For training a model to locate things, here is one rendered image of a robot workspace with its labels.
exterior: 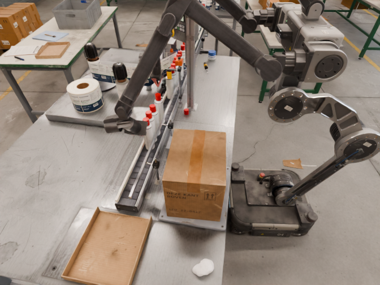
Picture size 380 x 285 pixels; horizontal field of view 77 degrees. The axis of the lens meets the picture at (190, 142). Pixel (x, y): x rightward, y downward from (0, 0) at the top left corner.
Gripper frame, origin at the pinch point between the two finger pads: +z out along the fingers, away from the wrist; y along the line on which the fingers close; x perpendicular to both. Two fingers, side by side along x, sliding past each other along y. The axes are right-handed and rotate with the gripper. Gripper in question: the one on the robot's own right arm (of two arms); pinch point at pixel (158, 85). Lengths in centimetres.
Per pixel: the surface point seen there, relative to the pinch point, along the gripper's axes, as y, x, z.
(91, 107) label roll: 17.6, -41.0, 10.9
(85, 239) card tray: 97, -6, 18
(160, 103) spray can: 22.2, 7.8, -2.6
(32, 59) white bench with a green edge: -61, -145, 26
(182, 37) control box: -5.7, 15.3, -30.5
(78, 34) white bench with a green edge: -130, -134, 26
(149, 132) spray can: 45.1, 8.0, 0.0
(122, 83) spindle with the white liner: 8.9, -20.1, -4.3
